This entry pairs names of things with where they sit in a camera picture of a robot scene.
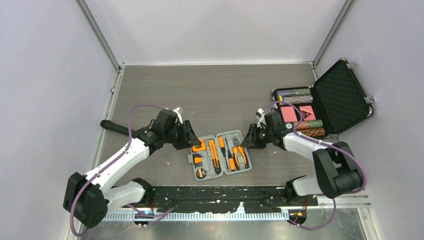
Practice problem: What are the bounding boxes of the orange phillips screwdriver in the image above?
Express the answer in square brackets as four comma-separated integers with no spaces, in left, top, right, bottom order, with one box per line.
[218,136,227,160]

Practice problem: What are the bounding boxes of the orange utility knife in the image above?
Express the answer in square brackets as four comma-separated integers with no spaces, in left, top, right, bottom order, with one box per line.
[208,139,222,175]

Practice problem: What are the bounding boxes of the black orange-tipped tool handle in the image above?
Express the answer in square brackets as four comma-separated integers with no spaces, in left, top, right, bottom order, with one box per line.
[100,119,130,136]

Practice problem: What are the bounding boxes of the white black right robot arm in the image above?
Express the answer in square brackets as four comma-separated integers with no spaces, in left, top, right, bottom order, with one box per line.
[241,112,366,205]

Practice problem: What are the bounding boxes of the orange black pliers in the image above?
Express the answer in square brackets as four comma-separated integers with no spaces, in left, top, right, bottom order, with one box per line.
[232,136,250,170]

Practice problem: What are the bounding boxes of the black aluminium poker chip case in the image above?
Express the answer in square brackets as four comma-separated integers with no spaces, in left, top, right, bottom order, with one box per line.
[271,58,375,139]

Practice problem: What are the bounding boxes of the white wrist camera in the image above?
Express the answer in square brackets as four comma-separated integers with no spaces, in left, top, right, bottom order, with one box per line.
[172,106,184,124]
[255,108,267,129]

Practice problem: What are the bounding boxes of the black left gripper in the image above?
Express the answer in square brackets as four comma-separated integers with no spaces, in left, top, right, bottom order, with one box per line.
[164,120,201,150]

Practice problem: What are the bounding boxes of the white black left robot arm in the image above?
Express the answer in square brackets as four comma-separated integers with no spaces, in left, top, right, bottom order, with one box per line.
[63,107,201,229]

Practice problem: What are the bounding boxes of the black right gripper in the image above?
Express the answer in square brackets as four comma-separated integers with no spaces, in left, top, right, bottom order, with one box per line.
[240,123,274,150]

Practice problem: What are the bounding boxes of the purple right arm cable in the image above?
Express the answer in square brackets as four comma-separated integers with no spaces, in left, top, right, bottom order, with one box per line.
[261,100,368,231]

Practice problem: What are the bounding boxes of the orange tape measure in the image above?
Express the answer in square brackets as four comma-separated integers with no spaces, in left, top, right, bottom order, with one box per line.
[191,141,206,152]

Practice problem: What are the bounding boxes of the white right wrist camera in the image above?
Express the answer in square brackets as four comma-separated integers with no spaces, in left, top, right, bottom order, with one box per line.
[255,108,267,129]

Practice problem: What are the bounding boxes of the red card deck with triangle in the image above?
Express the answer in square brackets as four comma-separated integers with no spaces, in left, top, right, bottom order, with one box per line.
[299,105,316,121]

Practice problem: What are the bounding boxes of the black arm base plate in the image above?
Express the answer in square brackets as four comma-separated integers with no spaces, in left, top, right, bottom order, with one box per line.
[147,186,318,214]

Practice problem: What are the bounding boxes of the red playing card deck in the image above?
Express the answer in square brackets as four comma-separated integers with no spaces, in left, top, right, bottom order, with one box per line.
[280,106,299,123]

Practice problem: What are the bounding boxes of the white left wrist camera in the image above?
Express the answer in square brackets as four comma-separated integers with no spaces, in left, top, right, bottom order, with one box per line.
[172,106,184,124]

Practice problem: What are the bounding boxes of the grey plastic tool case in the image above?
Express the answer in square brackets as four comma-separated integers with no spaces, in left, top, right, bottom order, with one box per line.
[188,130,253,181]

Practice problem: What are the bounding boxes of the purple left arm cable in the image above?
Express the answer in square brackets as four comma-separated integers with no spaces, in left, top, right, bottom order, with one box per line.
[69,104,180,238]

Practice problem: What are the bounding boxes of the small orange screwdriver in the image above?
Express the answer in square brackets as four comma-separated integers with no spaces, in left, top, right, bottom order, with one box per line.
[224,137,236,172]

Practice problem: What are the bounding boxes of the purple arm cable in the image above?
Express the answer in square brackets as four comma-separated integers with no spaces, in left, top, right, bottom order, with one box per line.
[69,104,180,238]
[261,100,368,231]

